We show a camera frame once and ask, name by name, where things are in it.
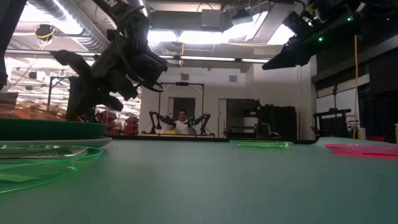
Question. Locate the grey ceiling unit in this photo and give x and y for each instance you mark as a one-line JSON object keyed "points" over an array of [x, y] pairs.
{"points": [[211, 18]]}

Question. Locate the black neighbouring station frame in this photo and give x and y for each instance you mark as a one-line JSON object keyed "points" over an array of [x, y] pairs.
{"points": [[182, 83], [49, 93]]}

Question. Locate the green table mat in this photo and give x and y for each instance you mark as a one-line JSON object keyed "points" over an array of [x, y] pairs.
{"points": [[199, 205]]}

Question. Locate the large clear green plate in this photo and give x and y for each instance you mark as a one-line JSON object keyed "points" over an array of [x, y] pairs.
{"points": [[46, 168]]}

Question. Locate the corrugated silver air duct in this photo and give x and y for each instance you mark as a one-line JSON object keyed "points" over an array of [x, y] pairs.
{"points": [[77, 37]]}

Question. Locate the dark green plastic plate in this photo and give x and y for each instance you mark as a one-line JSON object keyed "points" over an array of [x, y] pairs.
{"points": [[46, 129]]}

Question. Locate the person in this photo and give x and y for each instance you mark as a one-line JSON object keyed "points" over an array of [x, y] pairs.
{"points": [[183, 126]]}

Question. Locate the long LED light bar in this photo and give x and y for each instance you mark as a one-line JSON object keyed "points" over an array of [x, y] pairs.
{"points": [[202, 58]]}

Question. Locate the grey door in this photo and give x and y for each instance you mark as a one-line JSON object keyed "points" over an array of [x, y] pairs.
{"points": [[186, 104]]}

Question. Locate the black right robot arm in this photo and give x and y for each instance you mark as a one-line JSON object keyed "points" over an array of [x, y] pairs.
{"points": [[357, 12]]}

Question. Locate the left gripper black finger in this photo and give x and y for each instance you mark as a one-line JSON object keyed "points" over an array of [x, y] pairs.
{"points": [[74, 99], [88, 99]]}

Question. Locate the clear red plate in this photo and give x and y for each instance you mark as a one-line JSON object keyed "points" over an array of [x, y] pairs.
{"points": [[367, 151]]}

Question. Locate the small clear green plate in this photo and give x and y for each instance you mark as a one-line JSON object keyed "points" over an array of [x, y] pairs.
{"points": [[261, 144]]}

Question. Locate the grey plastic plate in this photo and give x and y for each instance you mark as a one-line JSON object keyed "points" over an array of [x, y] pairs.
{"points": [[62, 142]]}

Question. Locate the square wall vent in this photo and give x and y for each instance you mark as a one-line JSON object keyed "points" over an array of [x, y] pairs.
{"points": [[233, 78], [184, 77]]}

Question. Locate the neighbouring station robot arm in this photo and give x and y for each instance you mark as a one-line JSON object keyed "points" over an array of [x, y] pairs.
{"points": [[158, 119], [202, 119]]}

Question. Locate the dark monitor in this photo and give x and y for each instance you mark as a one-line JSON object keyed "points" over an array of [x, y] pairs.
{"points": [[7, 98]]}

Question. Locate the black equipment rack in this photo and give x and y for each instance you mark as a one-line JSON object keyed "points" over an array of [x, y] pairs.
{"points": [[332, 126]]}

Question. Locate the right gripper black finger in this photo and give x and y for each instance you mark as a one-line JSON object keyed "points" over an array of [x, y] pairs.
{"points": [[286, 60], [297, 42]]}

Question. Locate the red chair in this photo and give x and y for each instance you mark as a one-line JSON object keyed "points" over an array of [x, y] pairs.
{"points": [[132, 124], [105, 118]]}

